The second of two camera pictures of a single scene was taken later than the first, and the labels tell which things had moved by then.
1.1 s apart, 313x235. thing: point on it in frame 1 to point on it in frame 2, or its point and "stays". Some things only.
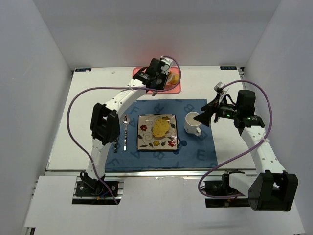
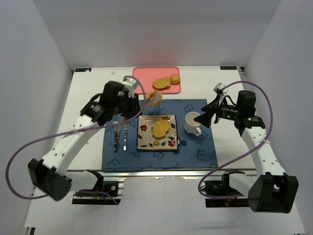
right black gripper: x=215 y=112 stays
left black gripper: x=162 y=80 to x=136 y=104
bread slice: x=161 y=127 stays
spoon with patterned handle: x=126 y=121 stays
